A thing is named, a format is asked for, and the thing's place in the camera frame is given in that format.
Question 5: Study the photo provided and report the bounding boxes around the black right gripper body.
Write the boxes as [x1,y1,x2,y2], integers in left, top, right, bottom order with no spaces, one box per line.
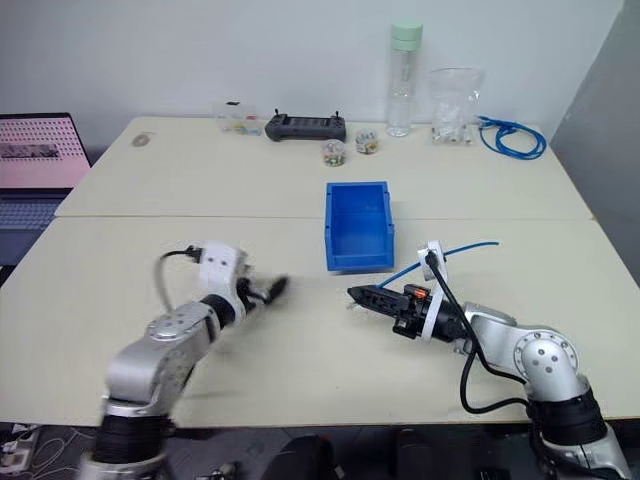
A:
[391,283,433,339]

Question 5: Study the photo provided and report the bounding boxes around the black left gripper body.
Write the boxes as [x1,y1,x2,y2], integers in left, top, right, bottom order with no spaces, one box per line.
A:
[234,273,269,314]

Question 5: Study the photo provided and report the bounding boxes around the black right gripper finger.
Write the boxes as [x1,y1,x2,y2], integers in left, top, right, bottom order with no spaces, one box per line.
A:
[347,283,405,305]
[349,295,402,322]

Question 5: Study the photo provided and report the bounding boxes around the short blue network cable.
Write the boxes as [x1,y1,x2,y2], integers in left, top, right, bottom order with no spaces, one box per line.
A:
[376,240,501,292]

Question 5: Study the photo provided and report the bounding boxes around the blue plastic bin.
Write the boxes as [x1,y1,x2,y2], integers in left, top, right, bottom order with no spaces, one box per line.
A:
[324,180,397,274]

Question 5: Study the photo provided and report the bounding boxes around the dark rounded shape under table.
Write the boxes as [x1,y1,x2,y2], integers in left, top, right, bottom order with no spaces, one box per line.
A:
[393,428,454,480]
[260,433,335,480]

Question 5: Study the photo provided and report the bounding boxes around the round clear jar of beads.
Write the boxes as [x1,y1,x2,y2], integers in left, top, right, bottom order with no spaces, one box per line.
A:
[321,139,348,167]
[354,128,380,155]

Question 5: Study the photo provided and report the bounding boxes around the black handheld controller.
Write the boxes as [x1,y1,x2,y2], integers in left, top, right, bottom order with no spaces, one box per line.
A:
[263,108,349,144]

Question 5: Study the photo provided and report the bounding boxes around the clear box of colourful bits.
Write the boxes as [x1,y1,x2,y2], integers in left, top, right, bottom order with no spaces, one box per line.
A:
[214,100,261,137]

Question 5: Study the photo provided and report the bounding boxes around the clear plastic bag of couplers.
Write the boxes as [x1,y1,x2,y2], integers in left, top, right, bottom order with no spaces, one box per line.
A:
[426,66,486,147]

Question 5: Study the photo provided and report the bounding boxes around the clear bottle with green cap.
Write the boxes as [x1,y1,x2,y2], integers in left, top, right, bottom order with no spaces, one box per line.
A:
[387,19,425,138]

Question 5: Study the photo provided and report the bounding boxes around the laptop with pink screen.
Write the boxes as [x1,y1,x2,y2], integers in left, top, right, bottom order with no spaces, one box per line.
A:
[0,112,93,274]

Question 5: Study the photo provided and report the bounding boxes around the white power strip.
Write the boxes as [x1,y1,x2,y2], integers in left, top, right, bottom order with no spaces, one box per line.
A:
[0,424,34,472]

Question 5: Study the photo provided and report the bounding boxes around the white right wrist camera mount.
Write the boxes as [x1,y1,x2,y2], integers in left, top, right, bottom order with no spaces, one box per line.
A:
[416,239,447,346]

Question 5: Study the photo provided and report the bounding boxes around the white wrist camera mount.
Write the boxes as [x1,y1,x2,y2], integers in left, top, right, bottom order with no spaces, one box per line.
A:
[197,240,250,322]
[416,239,447,346]

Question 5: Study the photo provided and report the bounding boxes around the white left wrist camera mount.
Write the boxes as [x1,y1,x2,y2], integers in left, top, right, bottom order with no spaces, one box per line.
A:
[197,240,250,322]

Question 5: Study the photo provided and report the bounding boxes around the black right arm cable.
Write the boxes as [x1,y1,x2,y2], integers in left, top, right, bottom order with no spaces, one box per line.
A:
[426,249,527,416]

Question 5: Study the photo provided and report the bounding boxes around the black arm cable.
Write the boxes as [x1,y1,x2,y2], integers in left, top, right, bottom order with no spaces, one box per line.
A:
[426,249,527,416]
[153,243,203,312]

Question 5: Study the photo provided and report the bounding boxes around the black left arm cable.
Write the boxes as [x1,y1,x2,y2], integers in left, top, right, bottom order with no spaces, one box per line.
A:
[153,243,203,312]

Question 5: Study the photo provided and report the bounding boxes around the coiled blue network cable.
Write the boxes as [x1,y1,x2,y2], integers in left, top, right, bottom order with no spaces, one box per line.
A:
[476,115,548,162]

